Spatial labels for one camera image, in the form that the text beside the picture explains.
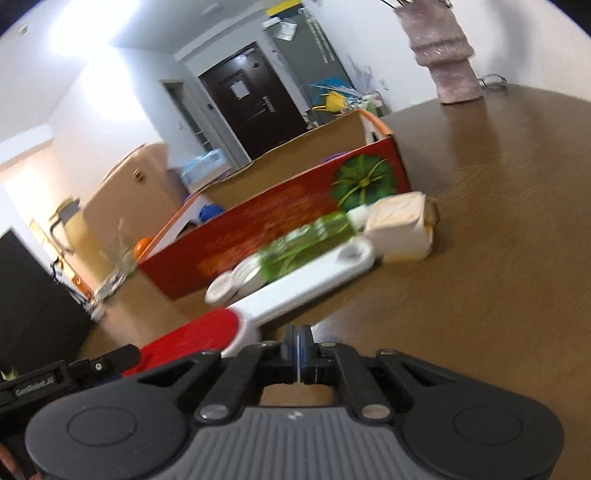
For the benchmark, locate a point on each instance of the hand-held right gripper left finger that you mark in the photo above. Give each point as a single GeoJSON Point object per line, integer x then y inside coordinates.
{"type": "Point", "coordinates": [293, 355]}

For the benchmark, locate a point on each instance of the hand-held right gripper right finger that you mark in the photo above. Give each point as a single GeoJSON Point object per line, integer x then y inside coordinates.
{"type": "Point", "coordinates": [305, 355]}

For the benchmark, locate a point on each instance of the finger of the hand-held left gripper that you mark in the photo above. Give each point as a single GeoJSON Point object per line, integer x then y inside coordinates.
{"type": "Point", "coordinates": [101, 364]}

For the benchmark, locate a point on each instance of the red printed cardboard box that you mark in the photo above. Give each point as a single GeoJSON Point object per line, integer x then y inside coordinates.
{"type": "Point", "coordinates": [258, 230]}

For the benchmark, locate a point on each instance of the blue bottle cap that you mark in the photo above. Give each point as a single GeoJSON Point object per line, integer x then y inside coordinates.
{"type": "Point", "coordinates": [211, 213]}

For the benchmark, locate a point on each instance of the person's left hand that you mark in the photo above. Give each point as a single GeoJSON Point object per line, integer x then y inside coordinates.
{"type": "Point", "coordinates": [7, 461]}

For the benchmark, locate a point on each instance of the black paper bag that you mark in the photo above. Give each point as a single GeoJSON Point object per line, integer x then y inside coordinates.
{"type": "Point", "coordinates": [37, 300]}

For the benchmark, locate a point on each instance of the white round jar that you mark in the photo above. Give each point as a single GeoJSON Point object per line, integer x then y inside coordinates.
{"type": "Point", "coordinates": [247, 274]}
{"type": "Point", "coordinates": [220, 288]}

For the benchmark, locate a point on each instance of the clear glass cup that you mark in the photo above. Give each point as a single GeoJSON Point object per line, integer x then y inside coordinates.
{"type": "Point", "coordinates": [121, 258]}

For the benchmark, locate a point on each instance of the green bottle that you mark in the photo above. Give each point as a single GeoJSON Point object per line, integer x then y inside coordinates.
{"type": "Point", "coordinates": [300, 244]}

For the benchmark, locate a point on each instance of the orange fruit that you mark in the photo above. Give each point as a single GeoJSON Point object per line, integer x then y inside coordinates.
{"type": "Point", "coordinates": [143, 249]}

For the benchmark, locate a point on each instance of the yellow thermos jug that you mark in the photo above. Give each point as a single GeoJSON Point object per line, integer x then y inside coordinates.
{"type": "Point", "coordinates": [64, 221]}

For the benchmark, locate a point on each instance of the cream square box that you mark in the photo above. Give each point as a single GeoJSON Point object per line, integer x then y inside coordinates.
{"type": "Point", "coordinates": [401, 226]}

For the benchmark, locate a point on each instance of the pink ribbed suitcase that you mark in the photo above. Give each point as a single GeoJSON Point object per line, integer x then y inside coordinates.
{"type": "Point", "coordinates": [134, 194]}

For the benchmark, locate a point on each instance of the blue tissue box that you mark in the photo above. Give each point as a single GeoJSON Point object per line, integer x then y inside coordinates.
{"type": "Point", "coordinates": [205, 166]}

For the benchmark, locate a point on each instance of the dark brown door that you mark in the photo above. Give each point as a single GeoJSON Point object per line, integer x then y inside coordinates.
{"type": "Point", "coordinates": [251, 101]}

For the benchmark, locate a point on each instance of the rack with green items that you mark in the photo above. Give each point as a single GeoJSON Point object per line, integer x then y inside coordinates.
{"type": "Point", "coordinates": [375, 102]}

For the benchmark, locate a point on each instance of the white paper notice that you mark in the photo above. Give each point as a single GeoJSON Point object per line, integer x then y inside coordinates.
{"type": "Point", "coordinates": [239, 90]}

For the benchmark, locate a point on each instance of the grey refrigerator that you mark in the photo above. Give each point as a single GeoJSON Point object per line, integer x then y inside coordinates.
{"type": "Point", "coordinates": [309, 60]}

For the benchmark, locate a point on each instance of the eyeglasses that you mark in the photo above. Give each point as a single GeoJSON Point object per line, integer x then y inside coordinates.
{"type": "Point", "coordinates": [491, 82]}

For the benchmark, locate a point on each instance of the pink textured vase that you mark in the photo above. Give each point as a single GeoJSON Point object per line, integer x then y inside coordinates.
{"type": "Point", "coordinates": [443, 50]}

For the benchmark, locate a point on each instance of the round ceiling light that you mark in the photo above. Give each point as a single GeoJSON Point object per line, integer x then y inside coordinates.
{"type": "Point", "coordinates": [97, 21]}

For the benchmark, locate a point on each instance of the yellow box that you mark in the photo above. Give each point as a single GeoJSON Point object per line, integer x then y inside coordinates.
{"type": "Point", "coordinates": [282, 7]}

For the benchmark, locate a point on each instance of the grey doorway frame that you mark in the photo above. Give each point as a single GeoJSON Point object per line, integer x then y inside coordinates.
{"type": "Point", "coordinates": [187, 115]}

